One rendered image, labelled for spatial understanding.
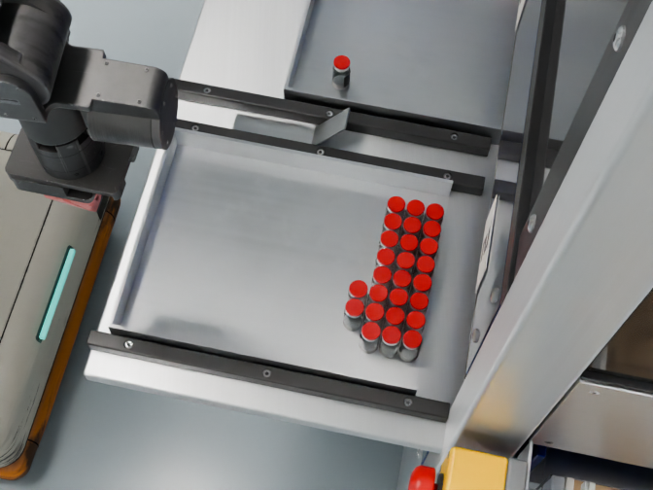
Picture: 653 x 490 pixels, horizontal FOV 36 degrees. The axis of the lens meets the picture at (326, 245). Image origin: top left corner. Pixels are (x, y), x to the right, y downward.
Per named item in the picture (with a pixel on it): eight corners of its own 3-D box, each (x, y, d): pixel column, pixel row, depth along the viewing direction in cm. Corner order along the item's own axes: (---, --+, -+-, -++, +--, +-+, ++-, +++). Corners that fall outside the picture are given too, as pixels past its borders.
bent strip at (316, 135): (348, 133, 123) (350, 107, 117) (343, 155, 121) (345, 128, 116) (236, 114, 123) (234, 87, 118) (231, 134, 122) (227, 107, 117)
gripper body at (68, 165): (120, 204, 86) (104, 161, 79) (9, 183, 87) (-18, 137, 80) (142, 142, 88) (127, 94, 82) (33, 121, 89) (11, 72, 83)
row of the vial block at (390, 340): (422, 219, 118) (427, 200, 113) (395, 360, 110) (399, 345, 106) (403, 215, 118) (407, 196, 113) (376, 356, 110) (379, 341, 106)
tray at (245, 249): (449, 194, 119) (453, 180, 116) (413, 400, 108) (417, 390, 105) (175, 142, 121) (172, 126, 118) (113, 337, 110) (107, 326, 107)
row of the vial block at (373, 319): (403, 215, 118) (407, 196, 113) (376, 356, 110) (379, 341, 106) (385, 211, 118) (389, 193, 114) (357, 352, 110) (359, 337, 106)
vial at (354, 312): (363, 315, 112) (366, 299, 108) (360, 332, 111) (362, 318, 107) (345, 311, 112) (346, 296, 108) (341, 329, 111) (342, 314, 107)
